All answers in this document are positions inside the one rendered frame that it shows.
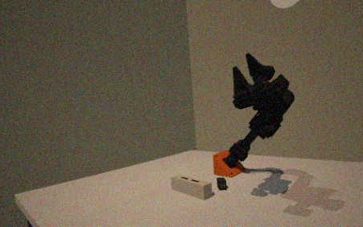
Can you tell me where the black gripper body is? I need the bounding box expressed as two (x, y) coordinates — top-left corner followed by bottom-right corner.
(233, 66), (276, 113)

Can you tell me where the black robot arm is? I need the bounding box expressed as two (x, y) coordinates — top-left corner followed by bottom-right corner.
(222, 74), (295, 168)

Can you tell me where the black two-prong plug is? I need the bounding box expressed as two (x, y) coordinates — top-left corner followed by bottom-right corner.
(217, 177), (227, 190)

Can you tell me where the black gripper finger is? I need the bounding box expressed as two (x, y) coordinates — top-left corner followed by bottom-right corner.
(245, 53), (270, 76)
(233, 67), (256, 98)

